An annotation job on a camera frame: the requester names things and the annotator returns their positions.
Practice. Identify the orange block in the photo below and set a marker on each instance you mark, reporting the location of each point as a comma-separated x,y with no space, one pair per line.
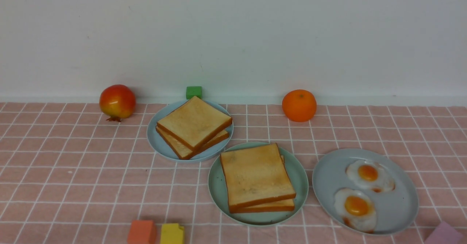
142,232

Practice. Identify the grey plate with eggs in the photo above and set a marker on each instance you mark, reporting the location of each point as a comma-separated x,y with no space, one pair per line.
396,210

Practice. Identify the red pomegranate fruit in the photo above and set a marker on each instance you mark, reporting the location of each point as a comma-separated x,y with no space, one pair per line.
118,102

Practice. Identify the fried egg far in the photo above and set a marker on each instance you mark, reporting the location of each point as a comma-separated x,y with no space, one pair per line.
370,175

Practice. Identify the yellow block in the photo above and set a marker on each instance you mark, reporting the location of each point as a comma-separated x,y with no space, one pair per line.
172,234

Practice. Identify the pink checkered tablecloth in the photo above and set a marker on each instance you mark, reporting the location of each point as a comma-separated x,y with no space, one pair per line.
68,176

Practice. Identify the orange mandarin fruit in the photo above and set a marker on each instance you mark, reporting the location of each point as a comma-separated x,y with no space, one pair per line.
299,105

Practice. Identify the fried egg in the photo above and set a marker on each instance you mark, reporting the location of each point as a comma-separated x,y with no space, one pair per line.
356,209
370,175

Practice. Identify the toast slice bottom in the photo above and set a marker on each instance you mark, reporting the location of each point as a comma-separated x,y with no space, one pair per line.
184,152

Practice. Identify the fried egg near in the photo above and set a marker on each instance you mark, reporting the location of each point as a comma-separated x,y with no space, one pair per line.
356,209

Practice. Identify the green block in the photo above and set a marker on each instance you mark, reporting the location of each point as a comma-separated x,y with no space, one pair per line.
194,91

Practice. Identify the blue bread plate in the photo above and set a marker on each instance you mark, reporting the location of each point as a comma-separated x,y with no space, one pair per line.
161,147

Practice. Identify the green centre plate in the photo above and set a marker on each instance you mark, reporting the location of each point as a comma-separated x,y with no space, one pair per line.
258,184

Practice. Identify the pink block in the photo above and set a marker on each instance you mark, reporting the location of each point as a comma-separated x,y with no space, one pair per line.
444,233

